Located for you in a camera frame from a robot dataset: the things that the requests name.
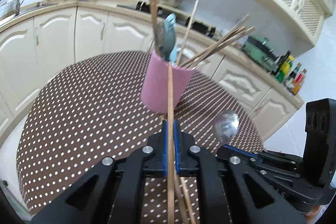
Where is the person's right hand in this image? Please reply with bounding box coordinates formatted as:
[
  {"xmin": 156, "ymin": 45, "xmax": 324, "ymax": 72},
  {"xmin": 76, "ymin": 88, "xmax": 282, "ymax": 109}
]
[{"xmin": 304, "ymin": 205, "xmax": 327, "ymax": 224}]

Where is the green electric cooker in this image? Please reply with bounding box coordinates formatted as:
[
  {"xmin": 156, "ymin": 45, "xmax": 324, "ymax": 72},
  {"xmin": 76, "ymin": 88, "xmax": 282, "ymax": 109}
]
[{"xmin": 241, "ymin": 35, "xmax": 278, "ymax": 72}]

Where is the light blue knife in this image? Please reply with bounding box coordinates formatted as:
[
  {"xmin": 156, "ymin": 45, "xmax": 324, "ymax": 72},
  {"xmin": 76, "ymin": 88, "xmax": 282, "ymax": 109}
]
[{"xmin": 161, "ymin": 13, "xmax": 176, "ymax": 61}]

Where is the black gas stove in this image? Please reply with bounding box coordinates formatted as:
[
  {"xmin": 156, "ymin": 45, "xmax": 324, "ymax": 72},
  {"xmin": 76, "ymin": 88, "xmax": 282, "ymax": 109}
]
[{"xmin": 117, "ymin": 1, "xmax": 217, "ymax": 39}]

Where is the wooden chopstick in cup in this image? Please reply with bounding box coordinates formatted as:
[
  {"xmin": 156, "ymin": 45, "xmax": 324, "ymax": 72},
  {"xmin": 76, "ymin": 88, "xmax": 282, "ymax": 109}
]
[{"xmin": 176, "ymin": 0, "xmax": 199, "ymax": 65}]

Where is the brown polka dot tablecloth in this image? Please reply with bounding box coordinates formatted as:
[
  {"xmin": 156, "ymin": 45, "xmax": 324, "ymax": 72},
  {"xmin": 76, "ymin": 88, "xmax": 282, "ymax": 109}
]
[{"xmin": 17, "ymin": 51, "xmax": 263, "ymax": 215}]

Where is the steel kitchen sink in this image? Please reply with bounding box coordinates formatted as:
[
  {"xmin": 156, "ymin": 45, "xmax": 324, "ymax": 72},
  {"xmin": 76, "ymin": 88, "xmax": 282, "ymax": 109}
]
[{"xmin": 19, "ymin": 2, "xmax": 56, "ymax": 15}]

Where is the green oil bottle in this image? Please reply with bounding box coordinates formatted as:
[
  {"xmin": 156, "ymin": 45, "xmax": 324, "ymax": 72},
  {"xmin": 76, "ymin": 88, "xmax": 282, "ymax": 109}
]
[{"xmin": 276, "ymin": 55, "xmax": 294, "ymax": 83}]

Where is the pink utensil holder cup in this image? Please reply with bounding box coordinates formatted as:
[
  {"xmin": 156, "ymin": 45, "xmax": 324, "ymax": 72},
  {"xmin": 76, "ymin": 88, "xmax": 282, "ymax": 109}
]
[{"xmin": 140, "ymin": 51, "xmax": 195, "ymax": 114}]

